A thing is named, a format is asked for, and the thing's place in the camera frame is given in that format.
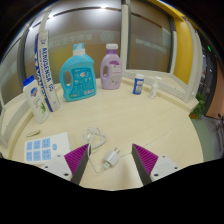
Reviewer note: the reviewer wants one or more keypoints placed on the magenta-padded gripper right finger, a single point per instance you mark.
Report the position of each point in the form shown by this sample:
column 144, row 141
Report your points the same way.
column 146, row 159

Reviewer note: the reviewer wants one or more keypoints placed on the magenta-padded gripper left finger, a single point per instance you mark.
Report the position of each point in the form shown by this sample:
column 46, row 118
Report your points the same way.
column 77, row 157

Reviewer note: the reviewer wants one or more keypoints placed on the white charger block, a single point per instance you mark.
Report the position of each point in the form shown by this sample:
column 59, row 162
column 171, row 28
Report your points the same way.
column 111, row 158

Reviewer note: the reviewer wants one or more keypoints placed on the white power strip blue sockets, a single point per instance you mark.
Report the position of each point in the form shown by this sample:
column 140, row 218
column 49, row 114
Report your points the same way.
column 61, row 141

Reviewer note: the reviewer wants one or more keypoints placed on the small yellowish label strip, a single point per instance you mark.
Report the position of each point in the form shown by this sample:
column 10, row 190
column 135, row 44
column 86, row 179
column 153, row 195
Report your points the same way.
column 33, row 133

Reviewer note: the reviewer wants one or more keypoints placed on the small white spray bottle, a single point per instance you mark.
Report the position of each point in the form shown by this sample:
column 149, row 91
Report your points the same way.
column 154, row 90

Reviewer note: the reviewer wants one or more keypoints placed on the white bottle blue cap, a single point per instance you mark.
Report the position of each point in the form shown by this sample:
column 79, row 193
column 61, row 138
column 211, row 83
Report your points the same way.
column 36, row 100

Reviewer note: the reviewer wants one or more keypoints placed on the green leafy potted plant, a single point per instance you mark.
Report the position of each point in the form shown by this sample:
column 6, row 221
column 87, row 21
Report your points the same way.
column 198, row 106

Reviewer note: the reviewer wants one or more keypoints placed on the small blue and white bottle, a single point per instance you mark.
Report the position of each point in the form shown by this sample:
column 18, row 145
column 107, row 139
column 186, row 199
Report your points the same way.
column 138, row 85

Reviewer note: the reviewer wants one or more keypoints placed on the blue detergent jug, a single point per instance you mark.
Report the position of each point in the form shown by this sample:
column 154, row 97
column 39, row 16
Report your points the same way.
column 78, row 80

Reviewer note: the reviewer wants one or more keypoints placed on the dark thin-branched plant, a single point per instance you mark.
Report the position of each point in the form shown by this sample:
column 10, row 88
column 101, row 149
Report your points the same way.
column 220, row 123

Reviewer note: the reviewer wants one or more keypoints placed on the blue and white tall tube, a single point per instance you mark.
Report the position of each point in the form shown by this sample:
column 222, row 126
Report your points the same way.
column 46, row 73

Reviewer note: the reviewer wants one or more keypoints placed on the purple detergent bottle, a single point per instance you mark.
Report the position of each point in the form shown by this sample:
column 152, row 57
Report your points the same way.
column 111, row 71

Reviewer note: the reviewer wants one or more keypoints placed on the dark glass door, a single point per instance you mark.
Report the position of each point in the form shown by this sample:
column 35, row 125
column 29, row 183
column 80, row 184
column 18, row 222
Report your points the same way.
column 210, row 73

